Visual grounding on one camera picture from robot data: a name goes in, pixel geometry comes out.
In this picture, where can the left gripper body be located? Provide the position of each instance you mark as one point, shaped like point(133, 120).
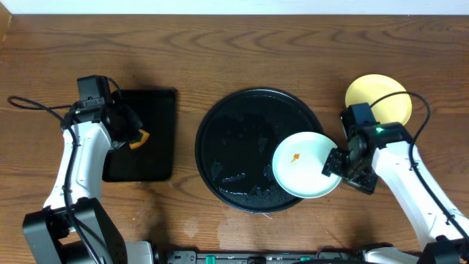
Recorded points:
point(131, 125)

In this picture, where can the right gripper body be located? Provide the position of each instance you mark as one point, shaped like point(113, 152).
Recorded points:
point(355, 173)

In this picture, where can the orange green sponge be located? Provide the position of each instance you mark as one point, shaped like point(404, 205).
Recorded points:
point(139, 140)

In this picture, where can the light green plate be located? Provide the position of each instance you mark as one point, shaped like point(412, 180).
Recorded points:
point(298, 162)

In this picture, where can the yellow plate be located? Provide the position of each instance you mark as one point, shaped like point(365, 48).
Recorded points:
point(370, 88)

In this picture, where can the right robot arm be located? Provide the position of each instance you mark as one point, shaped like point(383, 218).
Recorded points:
point(388, 152)

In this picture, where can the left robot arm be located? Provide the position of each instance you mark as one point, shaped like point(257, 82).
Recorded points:
point(73, 226)

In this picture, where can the black rectangular tray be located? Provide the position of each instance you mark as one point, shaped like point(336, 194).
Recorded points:
point(153, 161)

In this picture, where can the black round tray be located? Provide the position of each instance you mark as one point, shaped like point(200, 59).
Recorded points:
point(236, 141)

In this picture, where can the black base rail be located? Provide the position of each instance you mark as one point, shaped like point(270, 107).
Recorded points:
point(323, 256)

